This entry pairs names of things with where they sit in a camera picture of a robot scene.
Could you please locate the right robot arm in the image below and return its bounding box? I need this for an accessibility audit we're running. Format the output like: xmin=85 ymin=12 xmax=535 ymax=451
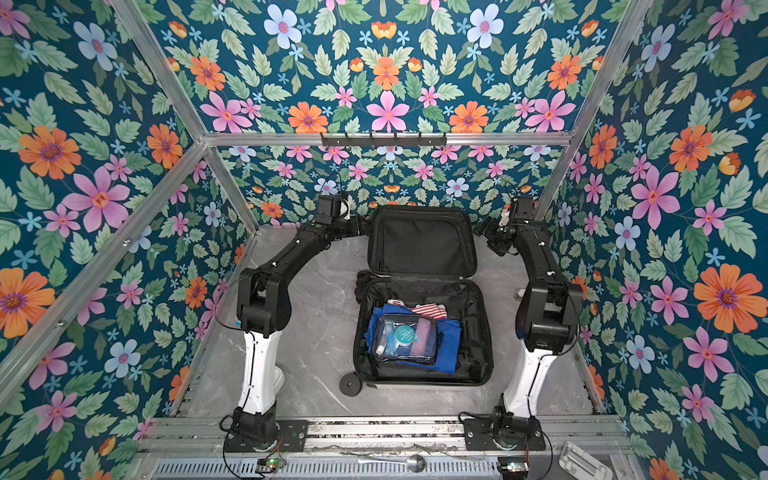
xmin=476 ymin=197 xmax=582 ymax=450

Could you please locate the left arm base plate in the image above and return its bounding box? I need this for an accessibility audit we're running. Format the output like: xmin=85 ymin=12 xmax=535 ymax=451
xmin=224 ymin=420 xmax=310 ymax=453

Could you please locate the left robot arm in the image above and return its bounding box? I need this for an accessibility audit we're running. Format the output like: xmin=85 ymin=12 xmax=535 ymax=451
xmin=228 ymin=193 xmax=365 ymax=451

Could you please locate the aluminium frame rail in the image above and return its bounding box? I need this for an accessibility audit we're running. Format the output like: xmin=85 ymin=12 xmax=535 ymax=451
xmin=204 ymin=132 xmax=572 ymax=148

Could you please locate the blue cloth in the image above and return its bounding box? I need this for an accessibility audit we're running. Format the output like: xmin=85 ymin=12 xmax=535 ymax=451
xmin=364 ymin=304 xmax=462 ymax=374

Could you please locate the white plastic tray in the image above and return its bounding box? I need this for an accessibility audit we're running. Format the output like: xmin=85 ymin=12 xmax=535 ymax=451
xmin=558 ymin=441 xmax=614 ymax=480

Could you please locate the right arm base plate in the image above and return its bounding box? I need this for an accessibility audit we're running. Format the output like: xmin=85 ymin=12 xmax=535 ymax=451
xmin=459 ymin=416 xmax=548 ymax=452

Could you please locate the metal spoon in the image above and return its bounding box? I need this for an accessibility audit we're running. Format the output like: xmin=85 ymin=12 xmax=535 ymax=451
xmin=358 ymin=454 xmax=427 ymax=473

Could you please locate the clear toiletry pouch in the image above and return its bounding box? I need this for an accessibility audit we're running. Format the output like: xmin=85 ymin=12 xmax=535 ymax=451
xmin=369 ymin=314 xmax=438 ymax=365

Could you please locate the black suitcase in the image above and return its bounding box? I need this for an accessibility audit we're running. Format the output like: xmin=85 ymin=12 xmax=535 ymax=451
xmin=353 ymin=205 xmax=494 ymax=388

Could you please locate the red white striped shirt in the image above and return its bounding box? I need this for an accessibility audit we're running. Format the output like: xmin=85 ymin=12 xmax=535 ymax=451
xmin=387 ymin=299 xmax=448 ymax=320

